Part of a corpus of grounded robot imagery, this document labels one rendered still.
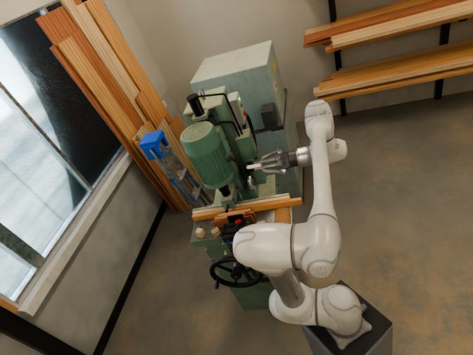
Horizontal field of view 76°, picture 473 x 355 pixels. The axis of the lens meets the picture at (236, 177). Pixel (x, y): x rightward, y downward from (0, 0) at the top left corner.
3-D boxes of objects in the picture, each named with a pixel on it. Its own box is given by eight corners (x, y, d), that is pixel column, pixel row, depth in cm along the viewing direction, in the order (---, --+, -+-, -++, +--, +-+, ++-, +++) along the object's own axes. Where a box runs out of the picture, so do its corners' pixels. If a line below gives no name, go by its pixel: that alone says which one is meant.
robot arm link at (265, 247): (319, 330, 138) (272, 325, 145) (319, 294, 147) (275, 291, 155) (293, 262, 81) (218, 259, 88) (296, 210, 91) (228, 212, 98)
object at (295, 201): (193, 221, 187) (191, 217, 185) (194, 218, 189) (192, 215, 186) (302, 204, 169) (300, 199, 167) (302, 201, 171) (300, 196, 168)
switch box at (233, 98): (235, 127, 171) (225, 102, 162) (236, 117, 179) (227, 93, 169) (245, 124, 170) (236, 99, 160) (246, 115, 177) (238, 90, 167)
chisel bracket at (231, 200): (224, 211, 173) (219, 201, 167) (227, 194, 183) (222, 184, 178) (237, 209, 171) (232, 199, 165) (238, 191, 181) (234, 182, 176)
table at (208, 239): (191, 262, 172) (186, 256, 169) (199, 220, 195) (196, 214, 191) (296, 249, 156) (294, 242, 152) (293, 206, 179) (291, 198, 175)
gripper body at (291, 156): (300, 167, 139) (280, 171, 142) (296, 150, 140) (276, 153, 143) (298, 166, 132) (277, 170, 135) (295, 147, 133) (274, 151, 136)
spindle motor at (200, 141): (201, 192, 158) (175, 146, 139) (206, 170, 171) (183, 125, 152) (233, 187, 153) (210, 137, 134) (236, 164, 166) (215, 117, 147)
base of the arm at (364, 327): (380, 324, 138) (380, 319, 135) (341, 351, 135) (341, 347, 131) (351, 292, 152) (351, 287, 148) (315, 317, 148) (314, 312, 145)
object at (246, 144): (243, 160, 175) (234, 139, 165) (243, 151, 181) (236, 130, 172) (257, 157, 172) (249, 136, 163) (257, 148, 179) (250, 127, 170)
